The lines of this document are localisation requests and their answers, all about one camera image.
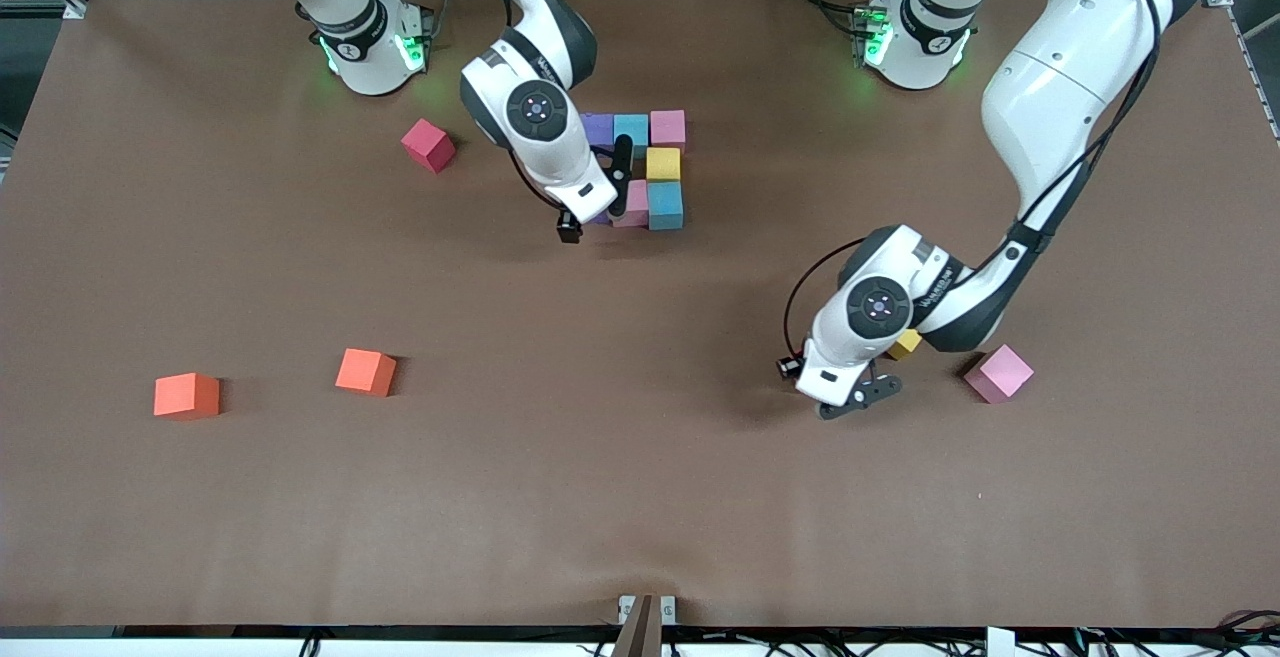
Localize brown paper table cover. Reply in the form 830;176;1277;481
0;0;1280;630

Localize orange foam cube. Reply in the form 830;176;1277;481
153;373;221;421
335;348;398;398

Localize blue foam cube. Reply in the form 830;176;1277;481
613;114;651;160
646;180;685;231

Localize red foam cube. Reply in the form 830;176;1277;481
401;118;458;175

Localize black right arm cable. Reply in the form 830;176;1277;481
470;0;571;213

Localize metal bracket with brown post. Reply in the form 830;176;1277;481
617;594;678;657

